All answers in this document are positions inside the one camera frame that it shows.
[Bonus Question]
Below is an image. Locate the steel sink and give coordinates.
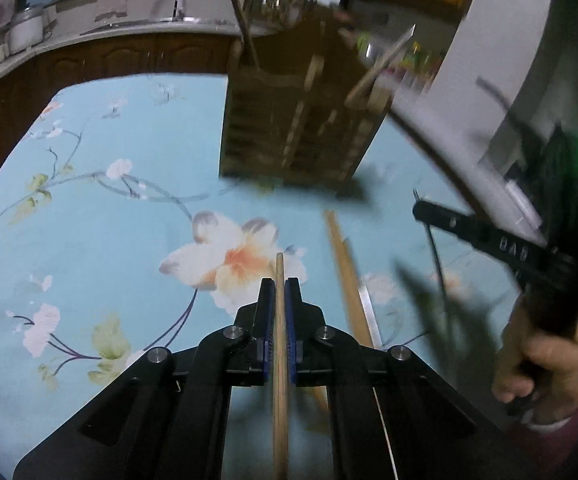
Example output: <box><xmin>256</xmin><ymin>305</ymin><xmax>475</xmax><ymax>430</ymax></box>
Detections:
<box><xmin>79</xmin><ymin>15</ymin><xmax>230</xmax><ymax>37</ymax></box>

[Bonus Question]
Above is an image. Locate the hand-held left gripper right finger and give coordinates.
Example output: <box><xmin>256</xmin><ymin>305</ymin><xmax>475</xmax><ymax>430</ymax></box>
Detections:
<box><xmin>285</xmin><ymin>277</ymin><xmax>540</xmax><ymax>480</ymax></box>

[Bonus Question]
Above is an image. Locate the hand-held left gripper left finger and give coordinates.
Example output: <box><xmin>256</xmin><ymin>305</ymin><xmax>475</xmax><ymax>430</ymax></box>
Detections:
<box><xmin>13</xmin><ymin>277</ymin><xmax>276</xmax><ymax>480</ymax></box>

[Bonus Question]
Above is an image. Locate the white hanging towel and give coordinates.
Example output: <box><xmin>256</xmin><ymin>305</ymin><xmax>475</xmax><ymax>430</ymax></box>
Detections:
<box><xmin>96</xmin><ymin>0</ymin><xmax>131</xmax><ymax>20</ymax></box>

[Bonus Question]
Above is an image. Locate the wooden chopstick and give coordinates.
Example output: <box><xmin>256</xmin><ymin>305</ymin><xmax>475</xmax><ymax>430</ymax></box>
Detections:
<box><xmin>331</xmin><ymin>212</ymin><xmax>376</xmax><ymax>411</ymax></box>
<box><xmin>272</xmin><ymin>252</ymin><xmax>290</xmax><ymax>480</ymax></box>
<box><xmin>323</xmin><ymin>210</ymin><xmax>370</xmax><ymax>351</ymax></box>
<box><xmin>221</xmin><ymin>0</ymin><xmax>262</xmax><ymax>69</ymax></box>

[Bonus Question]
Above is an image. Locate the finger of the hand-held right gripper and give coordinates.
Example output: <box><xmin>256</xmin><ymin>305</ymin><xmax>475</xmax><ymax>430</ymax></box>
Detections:
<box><xmin>413</xmin><ymin>200</ymin><xmax>550</xmax><ymax>277</ymax></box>

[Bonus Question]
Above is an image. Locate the metal chopstick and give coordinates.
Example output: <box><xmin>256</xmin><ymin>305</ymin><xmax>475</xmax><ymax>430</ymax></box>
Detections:
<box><xmin>346</xmin><ymin>24</ymin><xmax>418</xmax><ymax>107</ymax></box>
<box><xmin>359</xmin><ymin>281</ymin><xmax>386</xmax><ymax>352</ymax></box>

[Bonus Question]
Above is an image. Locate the row of spice jars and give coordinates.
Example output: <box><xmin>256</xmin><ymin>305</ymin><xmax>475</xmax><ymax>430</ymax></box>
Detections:
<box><xmin>398</xmin><ymin>44</ymin><xmax>446</xmax><ymax>92</ymax></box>

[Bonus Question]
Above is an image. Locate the wooden utensil holder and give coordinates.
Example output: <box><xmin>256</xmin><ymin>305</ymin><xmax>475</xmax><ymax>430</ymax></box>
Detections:
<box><xmin>218</xmin><ymin>12</ymin><xmax>396</xmax><ymax>199</ymax></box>

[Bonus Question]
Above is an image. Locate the person's right hand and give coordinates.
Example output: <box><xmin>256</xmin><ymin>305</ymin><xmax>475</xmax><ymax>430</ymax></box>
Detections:
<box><xmin>491</xmin><ymin>300</ymin><xmax>578</xmax><ymax>427</ymax></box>

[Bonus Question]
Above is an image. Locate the white cooking pot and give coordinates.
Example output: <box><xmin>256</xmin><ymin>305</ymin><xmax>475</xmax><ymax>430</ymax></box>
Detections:
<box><xmin>8</xmin><ymin>6</ymin><xmax>46</xmax><ymax>57</ymax></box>

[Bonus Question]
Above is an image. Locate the blue floral tablecloth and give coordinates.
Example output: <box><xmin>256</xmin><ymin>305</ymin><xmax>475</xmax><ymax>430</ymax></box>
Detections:
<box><xmin>0</xmin><ymin>74</ymin><xmax>537</xmax><ymax>480</ymax></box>

